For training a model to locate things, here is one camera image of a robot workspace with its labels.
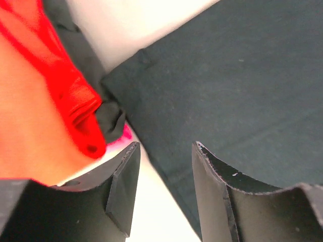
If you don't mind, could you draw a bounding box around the folded black t shirt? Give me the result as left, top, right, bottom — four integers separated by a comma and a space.
42, 0, 127, 144

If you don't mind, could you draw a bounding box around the folded red t shirt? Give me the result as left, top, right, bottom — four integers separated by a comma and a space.
1, 1, 106, 186

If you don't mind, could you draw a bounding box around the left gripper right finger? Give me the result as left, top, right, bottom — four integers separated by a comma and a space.
192, 142, 322, 242

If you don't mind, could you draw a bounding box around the black t shirt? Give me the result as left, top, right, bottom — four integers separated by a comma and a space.
42, 0, 127, 144
103, 1, 322, 234

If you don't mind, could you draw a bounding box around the folded pink t shirt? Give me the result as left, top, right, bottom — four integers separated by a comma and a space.
106, 124, 133, 152

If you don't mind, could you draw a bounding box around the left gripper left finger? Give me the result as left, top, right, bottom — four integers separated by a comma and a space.
1, 142, 140, 242

